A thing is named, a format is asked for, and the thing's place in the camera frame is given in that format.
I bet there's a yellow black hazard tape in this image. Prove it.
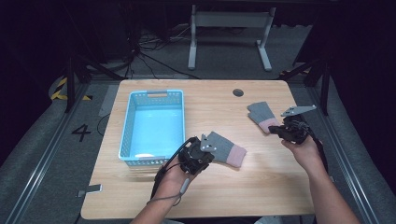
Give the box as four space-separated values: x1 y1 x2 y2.
50 77 93 101

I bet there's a person's left hand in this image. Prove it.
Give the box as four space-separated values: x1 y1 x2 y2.
157 156 201 196

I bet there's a small grey metal bracket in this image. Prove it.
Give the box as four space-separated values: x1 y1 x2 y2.
76 183 103 199

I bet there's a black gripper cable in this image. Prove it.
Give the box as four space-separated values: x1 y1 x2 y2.
150 137 196 200
306 124 330 174

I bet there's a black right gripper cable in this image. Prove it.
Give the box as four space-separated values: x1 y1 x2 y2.
306 124 330 174

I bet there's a white metal table frame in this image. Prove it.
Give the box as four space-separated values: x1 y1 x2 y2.
187 4 277 72

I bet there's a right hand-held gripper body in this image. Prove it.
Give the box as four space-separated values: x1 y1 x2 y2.
277 105 318 146

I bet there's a person's right hand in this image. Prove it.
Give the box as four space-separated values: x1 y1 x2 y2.
281 134 325 175

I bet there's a black metal stand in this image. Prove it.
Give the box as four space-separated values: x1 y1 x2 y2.
279 55 331 116
64 55 125 114

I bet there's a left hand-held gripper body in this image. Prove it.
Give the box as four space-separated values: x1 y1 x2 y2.
177 133 218 175

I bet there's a thin black cable loop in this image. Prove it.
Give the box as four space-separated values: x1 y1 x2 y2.
96 113 112 137

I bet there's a grey glove with pink cuff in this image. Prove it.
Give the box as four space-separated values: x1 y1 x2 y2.
206 131 248 169

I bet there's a light blue plastic basket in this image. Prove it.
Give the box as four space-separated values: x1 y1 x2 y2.
118 89 187 167

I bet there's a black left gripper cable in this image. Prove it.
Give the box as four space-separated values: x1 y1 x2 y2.
150 137 196 200

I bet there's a bundle of black floor cables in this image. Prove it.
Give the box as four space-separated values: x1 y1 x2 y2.
124 24 200 80

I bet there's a thin grey cable white plug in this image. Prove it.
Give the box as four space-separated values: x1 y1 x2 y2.
146 176 191 207

